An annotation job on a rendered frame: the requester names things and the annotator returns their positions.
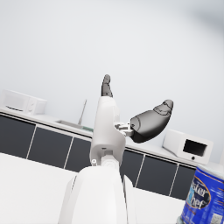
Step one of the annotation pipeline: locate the blue printed can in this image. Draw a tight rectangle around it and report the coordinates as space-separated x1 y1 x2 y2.
176 164 224 224

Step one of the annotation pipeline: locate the thin metal faucet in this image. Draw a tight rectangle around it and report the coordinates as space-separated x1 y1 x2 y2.
77 99 88 126

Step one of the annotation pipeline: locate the kitchen counter with dark cabinets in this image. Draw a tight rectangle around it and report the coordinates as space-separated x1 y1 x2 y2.
0 106 224 201

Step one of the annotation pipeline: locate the white microwave oven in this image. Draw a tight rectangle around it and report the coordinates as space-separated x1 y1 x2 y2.
1 88 47 116

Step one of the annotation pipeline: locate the recessed kitchen sink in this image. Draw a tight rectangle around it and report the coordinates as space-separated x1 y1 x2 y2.
54 119 95 133

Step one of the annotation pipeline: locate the white oven with dark window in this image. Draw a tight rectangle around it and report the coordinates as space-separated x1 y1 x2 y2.
162 128 214 165

